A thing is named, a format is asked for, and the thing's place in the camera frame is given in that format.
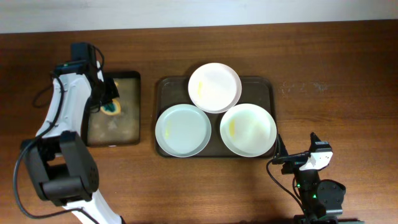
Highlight light blue plate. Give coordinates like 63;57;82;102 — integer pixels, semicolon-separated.
155;104;211;158

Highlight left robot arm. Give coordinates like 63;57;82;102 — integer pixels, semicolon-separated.
12;42;124;223

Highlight pinkish white plate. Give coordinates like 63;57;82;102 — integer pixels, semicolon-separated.
188;63;243;114

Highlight light green plate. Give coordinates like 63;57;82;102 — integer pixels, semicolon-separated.
220;103;277;157

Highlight green yellow sponge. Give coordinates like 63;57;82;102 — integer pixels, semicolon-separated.
100;81;121;116

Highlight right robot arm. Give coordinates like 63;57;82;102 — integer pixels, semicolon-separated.
272;133;362;224

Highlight small black water tray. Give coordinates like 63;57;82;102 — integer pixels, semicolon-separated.
81;71;141;147

